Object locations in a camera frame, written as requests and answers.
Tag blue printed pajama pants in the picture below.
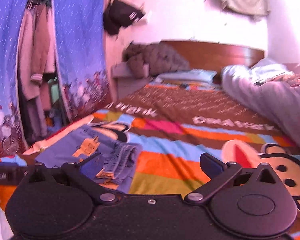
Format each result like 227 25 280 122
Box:
35 122 142 193

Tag blue floral wardrobe curtain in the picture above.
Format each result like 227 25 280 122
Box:
0 0 108 159

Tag hanging pink coat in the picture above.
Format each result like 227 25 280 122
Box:
17 4 55 143

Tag black hanging bag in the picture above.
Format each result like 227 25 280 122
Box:
103 0 145 36

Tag blue pillow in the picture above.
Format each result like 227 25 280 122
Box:
155 69 217 83

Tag wooden headboard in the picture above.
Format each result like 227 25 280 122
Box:
161 40 264 73

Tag grey quilt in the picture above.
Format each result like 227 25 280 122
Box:
221 64 300 147

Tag beige bedside cabinet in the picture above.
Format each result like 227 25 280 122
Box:
111 62 151 99

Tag colourful paul frank bedsheet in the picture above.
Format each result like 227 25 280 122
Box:
0 83 300 239

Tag brown tufted cushion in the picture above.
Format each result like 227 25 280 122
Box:
123 42 191 79

